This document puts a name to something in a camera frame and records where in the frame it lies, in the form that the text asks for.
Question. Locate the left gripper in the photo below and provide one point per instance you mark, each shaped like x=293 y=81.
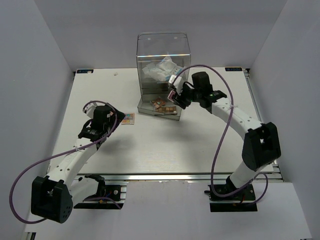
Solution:
x=120 y=117

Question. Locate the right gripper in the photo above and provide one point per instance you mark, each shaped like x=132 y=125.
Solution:
x=179 y=99

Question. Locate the pink blush palette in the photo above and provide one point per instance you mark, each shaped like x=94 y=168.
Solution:
x=172 y=96

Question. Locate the brown eyeshadow palette long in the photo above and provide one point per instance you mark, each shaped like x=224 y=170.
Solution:
x=167 y=110

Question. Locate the cotton pad bag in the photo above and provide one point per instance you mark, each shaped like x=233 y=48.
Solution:
x=168 y=68
x=152 y=70

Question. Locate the round-pan orange palette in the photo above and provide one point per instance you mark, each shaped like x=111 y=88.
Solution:
x=157 y=103

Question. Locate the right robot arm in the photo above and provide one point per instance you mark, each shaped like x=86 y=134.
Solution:
x=261 y=145

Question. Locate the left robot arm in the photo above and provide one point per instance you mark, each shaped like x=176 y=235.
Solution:
x=54 y=195

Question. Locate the glitter nine-pan palette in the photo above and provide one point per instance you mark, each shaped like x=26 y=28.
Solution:
x=129 y=119

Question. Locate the clear acrylic drawer organizer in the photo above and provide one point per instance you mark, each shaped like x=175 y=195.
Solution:
x=160 y=56

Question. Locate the blue label sticker right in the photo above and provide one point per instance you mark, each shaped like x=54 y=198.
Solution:
x=233 y=69

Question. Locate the blue label sticker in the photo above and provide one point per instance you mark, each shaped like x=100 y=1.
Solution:
x=233 y=69
x=84 y=71

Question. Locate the blue label sticker left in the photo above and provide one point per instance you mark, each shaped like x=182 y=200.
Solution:
x=84 y=71

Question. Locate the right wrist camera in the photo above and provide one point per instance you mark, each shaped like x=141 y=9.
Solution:
x=176 y=83

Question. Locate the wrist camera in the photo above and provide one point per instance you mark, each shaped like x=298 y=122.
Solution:
x=89 y=109
x=176 y=83

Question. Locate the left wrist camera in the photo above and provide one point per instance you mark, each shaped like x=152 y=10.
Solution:
x=89 y=109

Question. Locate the aluminium table rail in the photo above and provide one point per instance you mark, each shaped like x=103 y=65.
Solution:
x=184 y=177

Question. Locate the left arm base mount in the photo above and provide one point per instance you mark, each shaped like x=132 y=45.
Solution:
x=110 y=197

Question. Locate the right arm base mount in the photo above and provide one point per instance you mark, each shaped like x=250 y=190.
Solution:
x=240 y=202

